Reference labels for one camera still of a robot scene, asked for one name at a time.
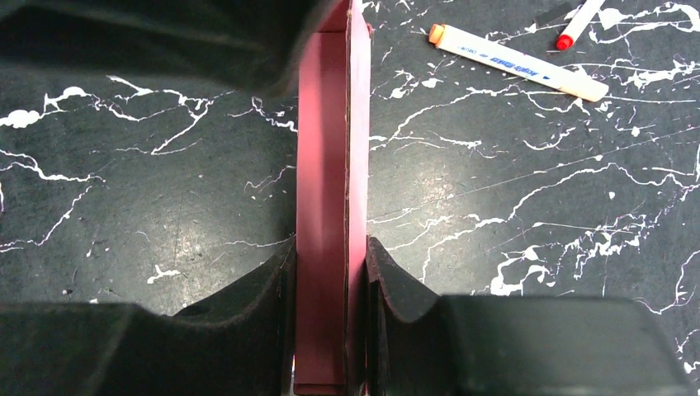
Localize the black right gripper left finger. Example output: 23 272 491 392
1 240 296 395

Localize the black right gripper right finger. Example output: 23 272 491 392
366 238 693 395

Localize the pink cardboard box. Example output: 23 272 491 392
293 1 371 395

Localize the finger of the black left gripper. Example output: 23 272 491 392
1 0 338 95

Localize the red capped white marker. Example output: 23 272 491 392
556 0 605 51

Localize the orange capped white marker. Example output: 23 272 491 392
428 24 609 102

